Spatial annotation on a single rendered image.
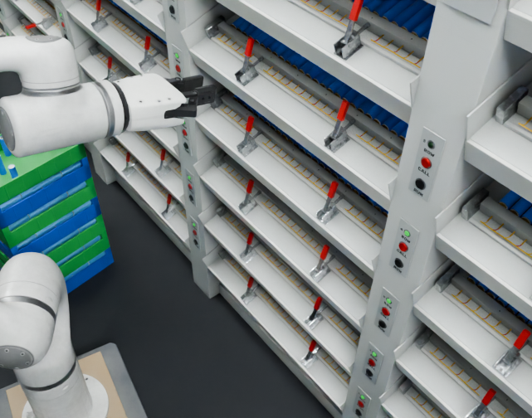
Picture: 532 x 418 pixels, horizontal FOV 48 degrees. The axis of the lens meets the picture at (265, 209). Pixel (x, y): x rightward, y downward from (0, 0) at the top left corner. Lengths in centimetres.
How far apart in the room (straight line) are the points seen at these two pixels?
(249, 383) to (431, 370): 72
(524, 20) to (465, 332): 56
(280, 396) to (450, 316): 83
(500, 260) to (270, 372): 105
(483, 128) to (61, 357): 89
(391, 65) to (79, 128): 47
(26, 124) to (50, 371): 58
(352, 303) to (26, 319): 66
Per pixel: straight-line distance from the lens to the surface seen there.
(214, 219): 174
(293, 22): 107
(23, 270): 121
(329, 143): 110
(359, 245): 119
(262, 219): 148
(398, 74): 95
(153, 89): 96
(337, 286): 135
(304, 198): 127
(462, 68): 83
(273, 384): 185
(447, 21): 82
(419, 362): 128
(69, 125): 88
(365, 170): 106
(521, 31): 77
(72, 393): 137
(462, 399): 126
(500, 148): 86
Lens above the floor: 162
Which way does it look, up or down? 45 degrees down
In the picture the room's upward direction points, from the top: 1 degrees clockwise
